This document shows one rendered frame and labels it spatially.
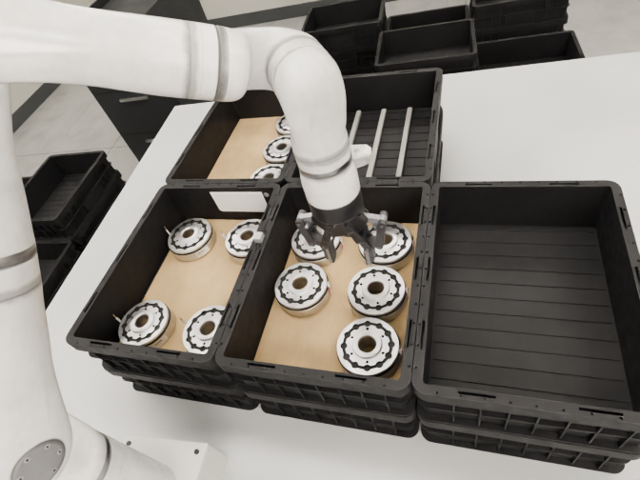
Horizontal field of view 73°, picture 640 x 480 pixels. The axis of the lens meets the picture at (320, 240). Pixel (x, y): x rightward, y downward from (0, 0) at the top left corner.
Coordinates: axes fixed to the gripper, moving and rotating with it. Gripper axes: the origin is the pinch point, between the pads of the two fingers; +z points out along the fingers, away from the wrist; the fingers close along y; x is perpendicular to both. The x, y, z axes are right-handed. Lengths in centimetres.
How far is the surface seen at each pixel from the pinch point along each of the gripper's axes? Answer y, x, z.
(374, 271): 2.0, 4.3, 10.6
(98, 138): -236, 169, 96
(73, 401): -62, -23, 27
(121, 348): -36.1, -18.9, 3.7
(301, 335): -9.7, -8.4, 13.5
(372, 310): 3.0, -3.8, 10.3
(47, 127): -300, 188, 96
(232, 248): -28.7, 8.4, 10.6
